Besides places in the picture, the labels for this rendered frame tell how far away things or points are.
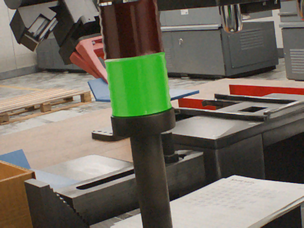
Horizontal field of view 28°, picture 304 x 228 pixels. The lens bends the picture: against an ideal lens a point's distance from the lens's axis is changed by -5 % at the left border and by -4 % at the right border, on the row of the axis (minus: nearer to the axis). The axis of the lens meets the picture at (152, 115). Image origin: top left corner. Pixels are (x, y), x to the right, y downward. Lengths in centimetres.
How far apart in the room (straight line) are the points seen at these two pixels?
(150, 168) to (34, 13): 53
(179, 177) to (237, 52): 718
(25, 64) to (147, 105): 1191
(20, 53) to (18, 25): 1134
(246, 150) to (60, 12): 42
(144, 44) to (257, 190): 21
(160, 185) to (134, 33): 10
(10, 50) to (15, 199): 1156
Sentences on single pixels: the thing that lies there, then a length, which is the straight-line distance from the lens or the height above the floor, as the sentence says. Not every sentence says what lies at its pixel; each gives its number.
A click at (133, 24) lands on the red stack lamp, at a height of 110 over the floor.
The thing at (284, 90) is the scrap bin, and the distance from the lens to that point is 98.
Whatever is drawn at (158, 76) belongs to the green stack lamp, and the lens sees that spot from 38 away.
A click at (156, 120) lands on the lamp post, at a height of 105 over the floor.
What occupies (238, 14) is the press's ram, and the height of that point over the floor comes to 110.
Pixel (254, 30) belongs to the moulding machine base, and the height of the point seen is 57.
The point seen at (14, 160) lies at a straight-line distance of 82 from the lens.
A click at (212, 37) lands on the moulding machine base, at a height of 56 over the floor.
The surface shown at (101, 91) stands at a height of 100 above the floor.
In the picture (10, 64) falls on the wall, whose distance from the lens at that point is 1216.
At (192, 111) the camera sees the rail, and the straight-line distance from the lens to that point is 71.
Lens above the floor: 112
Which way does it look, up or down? 11 degrees down
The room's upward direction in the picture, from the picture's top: 7 degrees counter-clockwise
